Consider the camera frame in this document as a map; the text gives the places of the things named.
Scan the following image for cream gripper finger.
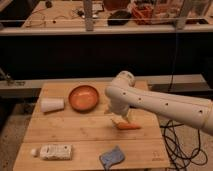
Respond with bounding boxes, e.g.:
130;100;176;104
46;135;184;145
124;110;133;123

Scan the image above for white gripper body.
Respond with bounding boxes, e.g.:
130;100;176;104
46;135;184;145
105;98;130;117

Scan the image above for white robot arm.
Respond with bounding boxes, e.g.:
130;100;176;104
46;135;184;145
105;71;213;136

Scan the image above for orange carrot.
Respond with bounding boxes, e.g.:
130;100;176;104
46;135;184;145
111;120;141;130

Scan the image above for orange wooden bowl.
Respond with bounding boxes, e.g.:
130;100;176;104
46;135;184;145
68;85;99;112

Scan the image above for blue sponge cloth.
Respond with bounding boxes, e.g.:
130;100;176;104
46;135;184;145
99;146;125;171

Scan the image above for white paper cup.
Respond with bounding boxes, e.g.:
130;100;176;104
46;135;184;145
40;98;65;113

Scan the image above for white plastic bottle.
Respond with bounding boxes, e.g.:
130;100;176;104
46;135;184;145
30;144;72;160

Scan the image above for black object on bench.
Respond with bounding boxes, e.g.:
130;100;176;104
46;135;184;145
107;10;131;26

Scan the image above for orange crate on bench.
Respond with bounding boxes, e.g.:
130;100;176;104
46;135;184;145
132;5;153;25

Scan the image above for black floor cables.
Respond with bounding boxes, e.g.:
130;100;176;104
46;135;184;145
159;119;209;171

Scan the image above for grey metal post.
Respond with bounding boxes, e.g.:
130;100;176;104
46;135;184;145
83;0;93;31

